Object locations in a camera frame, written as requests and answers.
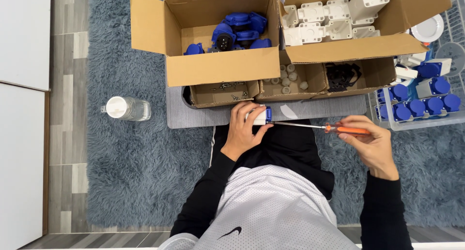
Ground scatter of small metal screws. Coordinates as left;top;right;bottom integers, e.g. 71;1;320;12
210;82;249;102

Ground large cardboard box blue parts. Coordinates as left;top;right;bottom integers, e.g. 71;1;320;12
130;0;281;87

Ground grey round lid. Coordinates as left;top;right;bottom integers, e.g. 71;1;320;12
435;42;465;77

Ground small cardboard tray of glands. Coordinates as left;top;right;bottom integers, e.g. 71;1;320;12
256;63;328;101

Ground group of empty white housings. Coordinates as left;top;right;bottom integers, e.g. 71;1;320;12
282;0;394;47

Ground black trousers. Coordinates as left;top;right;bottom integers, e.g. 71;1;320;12
209;119;335;201

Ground small cardboard tray of screws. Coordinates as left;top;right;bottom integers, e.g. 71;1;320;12
188;80;261;108

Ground grey ribbed mat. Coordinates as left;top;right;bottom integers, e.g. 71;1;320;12
166;58;368;129

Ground blue-grey shaggy rug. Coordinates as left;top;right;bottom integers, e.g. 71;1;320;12
86;0;465;229

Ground heap of black gaskets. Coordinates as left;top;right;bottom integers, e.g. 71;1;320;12
325;62;363;93

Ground group of white cable glands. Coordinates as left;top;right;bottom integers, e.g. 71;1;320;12
262;64;309;95

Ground orange handled screwdriver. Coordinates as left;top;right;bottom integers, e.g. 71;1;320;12
271;121;372;137

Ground white mesh jersey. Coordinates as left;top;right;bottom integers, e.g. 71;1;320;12
157;165;361;250

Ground black round container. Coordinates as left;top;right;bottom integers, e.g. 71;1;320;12
182;85;197;109

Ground clear plastic crate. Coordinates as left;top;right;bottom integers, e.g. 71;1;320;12
368;43;465;132

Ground person's left hand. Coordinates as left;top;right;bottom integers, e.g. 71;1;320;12
221;100;275;162

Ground group of assembled blue-white sockets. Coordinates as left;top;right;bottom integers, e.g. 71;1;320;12
375;52;462;122

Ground clear water bottle white cap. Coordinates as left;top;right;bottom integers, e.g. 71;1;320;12
101;96;152;122

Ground person's right hand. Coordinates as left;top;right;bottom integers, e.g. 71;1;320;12
336;114;400;182

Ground heap of blue socket inserts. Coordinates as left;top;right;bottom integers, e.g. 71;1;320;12
183;12;272;56

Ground small cardboard tray of gaskets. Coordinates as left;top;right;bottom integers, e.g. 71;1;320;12
312;56;397;99

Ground white cabinet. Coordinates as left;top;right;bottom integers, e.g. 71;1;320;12
0;0;52;250

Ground large cardboard box white parts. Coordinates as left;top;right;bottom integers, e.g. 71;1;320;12
278;0;452;65

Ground white socket housing blue cap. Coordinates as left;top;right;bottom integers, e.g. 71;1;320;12
245;106;273;126

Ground white paper scrap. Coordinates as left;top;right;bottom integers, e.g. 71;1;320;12
279;104;299;120

